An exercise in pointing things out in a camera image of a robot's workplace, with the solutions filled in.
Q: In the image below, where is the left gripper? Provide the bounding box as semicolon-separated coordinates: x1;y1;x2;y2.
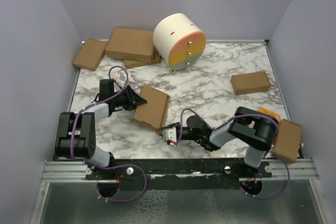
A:
112;86;146;111

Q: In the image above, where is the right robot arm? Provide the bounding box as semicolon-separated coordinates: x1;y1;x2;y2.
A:
160;106;279;177

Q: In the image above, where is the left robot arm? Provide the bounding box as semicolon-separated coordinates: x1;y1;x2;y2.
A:
55;79;147;179

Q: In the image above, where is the cardboard box under large box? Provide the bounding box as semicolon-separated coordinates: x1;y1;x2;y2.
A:
123;55;161;69

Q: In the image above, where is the large folded cardboard box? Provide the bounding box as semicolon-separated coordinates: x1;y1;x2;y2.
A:
105;28;154;63

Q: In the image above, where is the small folded cardboard box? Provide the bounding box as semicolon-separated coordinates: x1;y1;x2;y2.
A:
230;71;271;95

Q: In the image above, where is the cardboard box under book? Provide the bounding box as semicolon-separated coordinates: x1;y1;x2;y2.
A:
271;119;303;164

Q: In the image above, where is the round cream drawer cabinet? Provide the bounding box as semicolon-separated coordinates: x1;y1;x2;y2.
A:
153;13;206;72

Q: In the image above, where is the orange paperback book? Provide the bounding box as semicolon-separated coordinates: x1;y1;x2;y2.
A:
258;106;281;121

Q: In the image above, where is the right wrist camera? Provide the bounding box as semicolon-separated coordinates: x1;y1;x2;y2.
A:
161;127;177;146

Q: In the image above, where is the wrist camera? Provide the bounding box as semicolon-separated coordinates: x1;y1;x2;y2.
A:
161;127;177;146
116;74;128;89

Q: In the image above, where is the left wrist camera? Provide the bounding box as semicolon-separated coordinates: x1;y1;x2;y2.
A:
116;74;128;89

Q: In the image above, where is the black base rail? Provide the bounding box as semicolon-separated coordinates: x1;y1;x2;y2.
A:
86;158;272;191

